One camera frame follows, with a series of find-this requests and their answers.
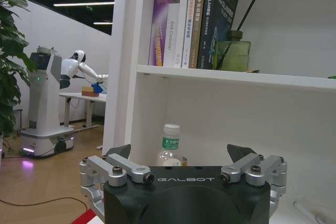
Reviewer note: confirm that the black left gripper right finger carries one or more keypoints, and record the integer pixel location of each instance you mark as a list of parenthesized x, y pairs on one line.
[(249, 161)]

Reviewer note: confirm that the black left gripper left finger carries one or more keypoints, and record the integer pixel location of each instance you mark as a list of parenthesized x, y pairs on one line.
[(118, 162)]

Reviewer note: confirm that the clear plastic water bottle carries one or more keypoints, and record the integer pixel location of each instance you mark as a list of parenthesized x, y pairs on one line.
[(170, 142)]

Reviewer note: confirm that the red and white flat item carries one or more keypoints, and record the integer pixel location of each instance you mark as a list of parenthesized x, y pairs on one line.
[(86, 217)]

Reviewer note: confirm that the white desk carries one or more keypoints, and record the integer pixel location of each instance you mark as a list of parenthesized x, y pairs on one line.
[(84, 96)]

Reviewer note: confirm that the brown box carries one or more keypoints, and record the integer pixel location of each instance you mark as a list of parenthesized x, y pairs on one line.
[(88, 91)]

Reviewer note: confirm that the blue object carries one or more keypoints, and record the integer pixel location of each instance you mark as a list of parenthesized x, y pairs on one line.
[(97, 88)]

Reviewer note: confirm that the cardboard coaster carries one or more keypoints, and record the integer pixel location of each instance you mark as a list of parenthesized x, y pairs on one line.
[(253, 70)]

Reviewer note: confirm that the white bookshelf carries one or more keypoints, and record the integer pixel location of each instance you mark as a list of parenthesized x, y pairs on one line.
[(210, 77)]

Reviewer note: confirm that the white wheeled robot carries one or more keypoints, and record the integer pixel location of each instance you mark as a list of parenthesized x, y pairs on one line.
[(44, 90)]

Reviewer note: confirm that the green glass diffuser bottle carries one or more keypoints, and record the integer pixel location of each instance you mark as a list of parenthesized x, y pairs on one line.
[(233, 53)]

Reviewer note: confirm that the small green item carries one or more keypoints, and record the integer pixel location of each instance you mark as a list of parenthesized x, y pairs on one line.
[(333, 76)]

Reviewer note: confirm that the short ceiling light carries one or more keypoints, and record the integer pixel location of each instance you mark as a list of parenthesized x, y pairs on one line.
[(103, 23)]

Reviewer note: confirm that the short white book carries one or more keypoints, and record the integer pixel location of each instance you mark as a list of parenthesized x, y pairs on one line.
[(172, 32)]

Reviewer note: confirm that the purple book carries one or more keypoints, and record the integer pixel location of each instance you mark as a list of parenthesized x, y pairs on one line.
[(158, 24)]

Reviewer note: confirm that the brown C++ book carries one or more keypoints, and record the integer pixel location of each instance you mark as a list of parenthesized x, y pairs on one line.
[(198, 24)]

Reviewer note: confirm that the white book with orange print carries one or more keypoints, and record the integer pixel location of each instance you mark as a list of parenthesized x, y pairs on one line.
[(190, 24)]

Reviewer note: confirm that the large dark book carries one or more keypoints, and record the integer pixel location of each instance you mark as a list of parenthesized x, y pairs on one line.
[(218, 11)]

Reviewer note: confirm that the black reed stick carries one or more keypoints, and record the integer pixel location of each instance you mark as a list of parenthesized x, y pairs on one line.
[(250, 6)]

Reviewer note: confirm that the green leafy plant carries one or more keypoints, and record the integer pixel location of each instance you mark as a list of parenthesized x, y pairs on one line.
[(10, 51)]

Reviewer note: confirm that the long ceiling light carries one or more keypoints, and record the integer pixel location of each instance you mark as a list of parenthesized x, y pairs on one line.
[(84, 4)]

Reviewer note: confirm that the tall plain white book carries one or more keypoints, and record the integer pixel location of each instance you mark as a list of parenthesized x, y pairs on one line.
[(183, 11)]

